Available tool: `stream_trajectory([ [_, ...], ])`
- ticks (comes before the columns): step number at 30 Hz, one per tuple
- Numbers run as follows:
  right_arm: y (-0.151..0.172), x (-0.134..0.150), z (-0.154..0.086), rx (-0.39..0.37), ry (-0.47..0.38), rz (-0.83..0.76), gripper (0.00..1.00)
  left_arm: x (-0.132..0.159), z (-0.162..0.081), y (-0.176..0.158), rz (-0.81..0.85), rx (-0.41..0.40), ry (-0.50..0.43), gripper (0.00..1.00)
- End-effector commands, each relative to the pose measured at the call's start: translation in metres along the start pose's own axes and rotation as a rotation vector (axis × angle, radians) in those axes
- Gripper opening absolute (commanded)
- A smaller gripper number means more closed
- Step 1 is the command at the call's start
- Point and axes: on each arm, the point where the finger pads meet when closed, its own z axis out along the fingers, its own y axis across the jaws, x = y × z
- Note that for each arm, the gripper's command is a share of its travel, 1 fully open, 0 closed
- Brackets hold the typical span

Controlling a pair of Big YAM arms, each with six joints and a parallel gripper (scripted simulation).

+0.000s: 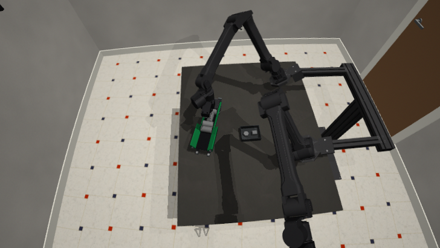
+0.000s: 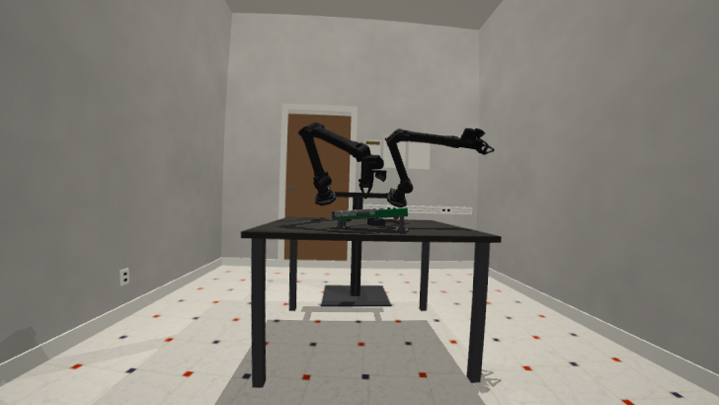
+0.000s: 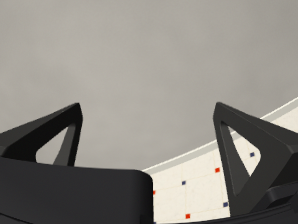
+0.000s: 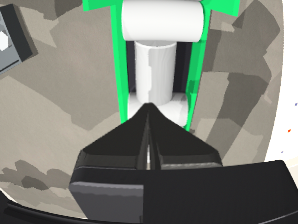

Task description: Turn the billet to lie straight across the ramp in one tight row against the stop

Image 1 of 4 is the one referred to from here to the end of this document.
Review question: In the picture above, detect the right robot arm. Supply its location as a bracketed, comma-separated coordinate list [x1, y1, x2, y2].
[190, 10, 287, 118]

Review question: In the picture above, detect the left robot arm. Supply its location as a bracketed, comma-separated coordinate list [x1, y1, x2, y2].
[257, 87, 315, 248]

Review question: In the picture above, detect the grey metal cylinder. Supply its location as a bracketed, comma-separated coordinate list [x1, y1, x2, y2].
[206, 112, 215, 122]

